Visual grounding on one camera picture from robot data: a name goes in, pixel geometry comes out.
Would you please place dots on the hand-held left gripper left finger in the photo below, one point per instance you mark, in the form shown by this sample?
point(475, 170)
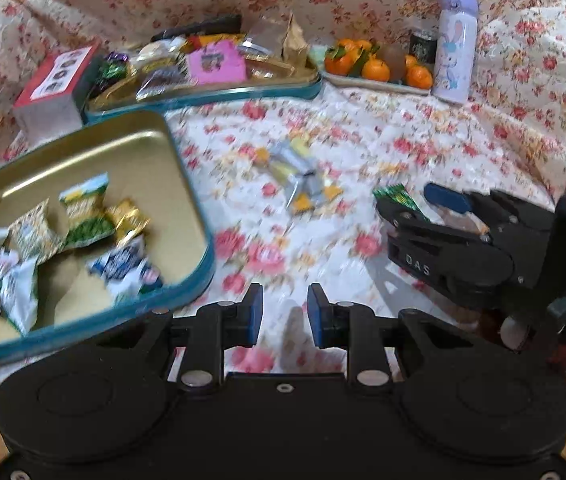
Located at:
point(255, 316)

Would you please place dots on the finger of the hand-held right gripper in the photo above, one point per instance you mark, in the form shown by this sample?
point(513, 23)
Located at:
point(445, 197)
point(418, 250)

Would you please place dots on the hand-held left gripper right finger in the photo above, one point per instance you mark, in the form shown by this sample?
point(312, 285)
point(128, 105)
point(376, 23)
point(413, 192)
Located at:
point(315, 316)

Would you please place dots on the dark green snack packet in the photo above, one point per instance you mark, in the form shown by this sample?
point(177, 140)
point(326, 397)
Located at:
point(403, 197)

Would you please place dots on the blue white snack packet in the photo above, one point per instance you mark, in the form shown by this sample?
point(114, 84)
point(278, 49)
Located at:
point(123, 270)

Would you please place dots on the gold candy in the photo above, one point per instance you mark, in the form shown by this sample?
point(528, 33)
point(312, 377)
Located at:
point(125, 220)

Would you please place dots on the green yellow snack packet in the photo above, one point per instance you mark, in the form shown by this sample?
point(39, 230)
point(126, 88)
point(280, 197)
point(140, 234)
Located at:
point(85, 210)

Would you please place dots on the teal gold tin tray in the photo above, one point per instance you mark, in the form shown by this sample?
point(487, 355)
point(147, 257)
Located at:
point(128, 160)

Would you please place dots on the beige brown patterned snack packet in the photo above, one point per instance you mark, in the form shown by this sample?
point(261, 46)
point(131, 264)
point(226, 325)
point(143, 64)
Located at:
point(33, 232)

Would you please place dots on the green white snack packet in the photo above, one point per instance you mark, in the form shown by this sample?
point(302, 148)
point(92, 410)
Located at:
point(18, 290)

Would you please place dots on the lavender rabbit print bottle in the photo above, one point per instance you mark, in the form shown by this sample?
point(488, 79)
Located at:
point(453, 55)

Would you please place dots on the brown round fruit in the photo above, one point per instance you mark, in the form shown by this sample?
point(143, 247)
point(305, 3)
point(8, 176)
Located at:
point(395, 62)

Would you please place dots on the pale fruit plate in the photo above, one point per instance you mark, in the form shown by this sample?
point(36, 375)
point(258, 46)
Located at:
point(353, 81)

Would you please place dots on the dark green logo can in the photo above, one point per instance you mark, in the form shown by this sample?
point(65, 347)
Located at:
point(423, 47)

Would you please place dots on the teal tin holding mixed sweets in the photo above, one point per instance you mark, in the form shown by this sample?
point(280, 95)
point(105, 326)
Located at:
point(243, 97)

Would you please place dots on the brown paper snack packet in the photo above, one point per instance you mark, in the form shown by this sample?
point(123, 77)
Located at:
point(293, 40)

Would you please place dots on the clear packet of dark snack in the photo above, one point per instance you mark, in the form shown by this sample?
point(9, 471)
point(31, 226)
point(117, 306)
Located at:
point(160, 82)

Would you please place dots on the pink snack packet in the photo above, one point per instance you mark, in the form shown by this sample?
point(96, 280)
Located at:
point(213, 62)

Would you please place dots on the orange snack packet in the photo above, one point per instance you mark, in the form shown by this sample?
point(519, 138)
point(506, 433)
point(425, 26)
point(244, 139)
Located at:
point(213, 39)

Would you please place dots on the pink white carton box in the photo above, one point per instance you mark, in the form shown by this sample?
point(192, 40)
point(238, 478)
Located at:
point(48, 110)

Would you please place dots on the black remote control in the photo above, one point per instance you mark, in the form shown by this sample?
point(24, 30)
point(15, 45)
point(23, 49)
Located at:
point(203, 27)

